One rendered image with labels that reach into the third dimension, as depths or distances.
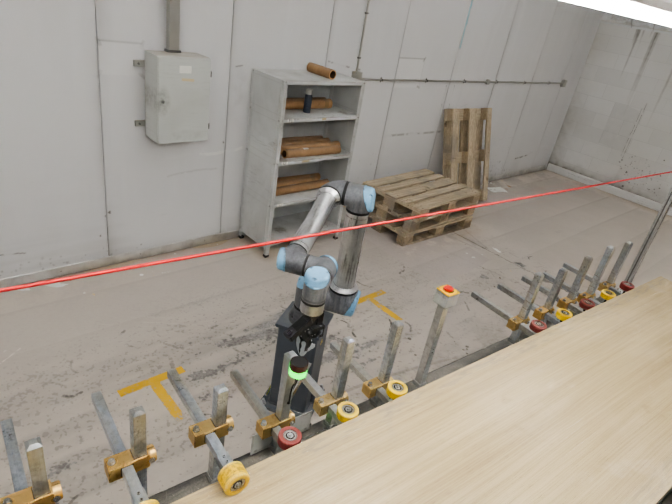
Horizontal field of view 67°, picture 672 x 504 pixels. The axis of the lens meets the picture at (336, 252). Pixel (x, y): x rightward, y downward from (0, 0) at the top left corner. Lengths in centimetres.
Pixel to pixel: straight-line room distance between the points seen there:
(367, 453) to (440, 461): 25
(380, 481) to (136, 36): 321
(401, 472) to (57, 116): 308
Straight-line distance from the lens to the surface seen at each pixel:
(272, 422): 188
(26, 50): 376
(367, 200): 234
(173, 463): 289
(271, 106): 422
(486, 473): 191
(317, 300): 183
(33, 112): 384
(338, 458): 178
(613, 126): 936
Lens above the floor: 225
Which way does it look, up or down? 27 degrees down
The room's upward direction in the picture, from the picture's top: 10 degrees clockwise
